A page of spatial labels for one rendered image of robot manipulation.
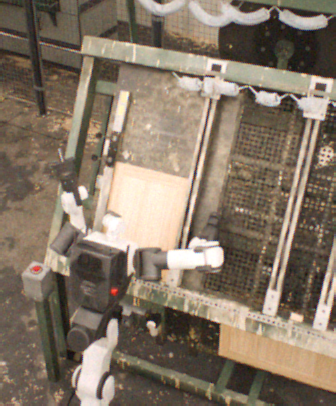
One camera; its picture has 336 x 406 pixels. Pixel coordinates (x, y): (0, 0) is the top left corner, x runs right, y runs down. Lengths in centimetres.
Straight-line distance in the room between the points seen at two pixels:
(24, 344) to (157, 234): 141
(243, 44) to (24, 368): 242
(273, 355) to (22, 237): 233
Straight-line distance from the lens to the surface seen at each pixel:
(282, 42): 358
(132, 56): 336
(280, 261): 321
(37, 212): 537
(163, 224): 336
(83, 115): 351
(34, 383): 415
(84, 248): 283
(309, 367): 375
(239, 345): 378
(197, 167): 326
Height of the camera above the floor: 328
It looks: 36 degrees down
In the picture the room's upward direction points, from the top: straight up
